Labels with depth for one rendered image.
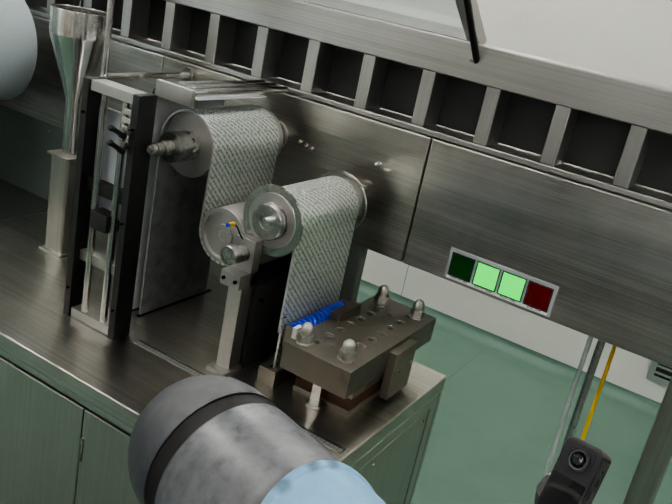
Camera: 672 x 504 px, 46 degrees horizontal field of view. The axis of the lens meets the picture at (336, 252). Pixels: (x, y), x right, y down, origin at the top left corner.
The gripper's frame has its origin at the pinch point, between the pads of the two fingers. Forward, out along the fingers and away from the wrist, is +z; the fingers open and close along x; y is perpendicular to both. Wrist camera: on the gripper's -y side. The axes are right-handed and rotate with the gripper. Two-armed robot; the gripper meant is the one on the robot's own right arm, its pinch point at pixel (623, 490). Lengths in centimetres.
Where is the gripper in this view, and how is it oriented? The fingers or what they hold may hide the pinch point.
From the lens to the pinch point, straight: 104.9
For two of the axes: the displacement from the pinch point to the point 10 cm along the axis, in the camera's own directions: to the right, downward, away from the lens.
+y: -1.1, 9.6, 2.4
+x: 6.6, 2.5, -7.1
